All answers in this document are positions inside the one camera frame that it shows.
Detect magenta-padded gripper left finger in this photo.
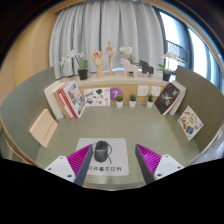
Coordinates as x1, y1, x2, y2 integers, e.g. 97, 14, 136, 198
43, 143, 95, 187

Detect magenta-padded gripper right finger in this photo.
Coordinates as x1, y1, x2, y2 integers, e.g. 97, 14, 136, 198
134, 143, 184, 185

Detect dark grey computer mouse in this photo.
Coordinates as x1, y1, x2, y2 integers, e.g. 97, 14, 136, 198
93, 140, 113, 164

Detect white printed mouse pad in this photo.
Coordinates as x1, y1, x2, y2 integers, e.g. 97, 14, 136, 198
74, 137, 130, 177

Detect beige card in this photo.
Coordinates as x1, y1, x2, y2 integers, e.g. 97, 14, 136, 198
28, 108, 59, 148

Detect colourful sticker sheet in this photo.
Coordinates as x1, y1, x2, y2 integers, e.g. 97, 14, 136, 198
177, 105, 204, 141

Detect brown cover book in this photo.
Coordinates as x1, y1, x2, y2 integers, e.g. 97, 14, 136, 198
53, 84, 73, 119

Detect red-edged picture magazine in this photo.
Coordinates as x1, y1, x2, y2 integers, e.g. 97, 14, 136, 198
58, 79, 87, 119

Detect dark cover book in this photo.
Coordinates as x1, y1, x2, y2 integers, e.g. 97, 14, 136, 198
154, 81, 181, 116

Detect thick white book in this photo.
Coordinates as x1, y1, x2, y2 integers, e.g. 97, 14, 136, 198
43, 80, 66, 120

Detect white illustrated card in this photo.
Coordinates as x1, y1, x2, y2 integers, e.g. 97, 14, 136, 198
83, 87, 111, 107

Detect white leaning books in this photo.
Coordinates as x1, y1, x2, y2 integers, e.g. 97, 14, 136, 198
169, 80, 188, 117

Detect purple round number sign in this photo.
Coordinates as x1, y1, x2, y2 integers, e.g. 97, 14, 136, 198
109, 87, 124, 102

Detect grey-green desk partition panel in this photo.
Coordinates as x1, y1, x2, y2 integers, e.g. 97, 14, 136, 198
0, 66, 58, 161
174, 64, 224, 153

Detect light wooden back shelf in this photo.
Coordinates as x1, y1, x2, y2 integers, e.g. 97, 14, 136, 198
63, 73, 171, 106

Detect white orchid in black pot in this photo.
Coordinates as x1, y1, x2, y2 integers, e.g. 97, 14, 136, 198
156, 51, 183, 83
118, 45, 138, 64
59, 49, 90, 81

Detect black horse figurine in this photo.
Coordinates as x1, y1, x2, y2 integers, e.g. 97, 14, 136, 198
138, 59, 155, 75

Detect pink horse figurine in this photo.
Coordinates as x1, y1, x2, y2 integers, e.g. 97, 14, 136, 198
119, 58, 139, 78

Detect wooden hand model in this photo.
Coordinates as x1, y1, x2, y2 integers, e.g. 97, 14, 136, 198
91, 49, 105, 79

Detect wooden artist mannequin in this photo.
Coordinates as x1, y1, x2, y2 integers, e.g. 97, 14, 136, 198
105, 40, 120, 75

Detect dark-framed window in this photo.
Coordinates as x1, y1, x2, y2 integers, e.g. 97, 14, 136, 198
156, 6, 224, 91

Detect light grey curtain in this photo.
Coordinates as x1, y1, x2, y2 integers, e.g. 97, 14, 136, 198
48, 0, 168, 80

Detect white wall socket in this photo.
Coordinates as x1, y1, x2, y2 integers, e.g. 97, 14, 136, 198
150, 85, 162, 98
137, 85, 150, 97

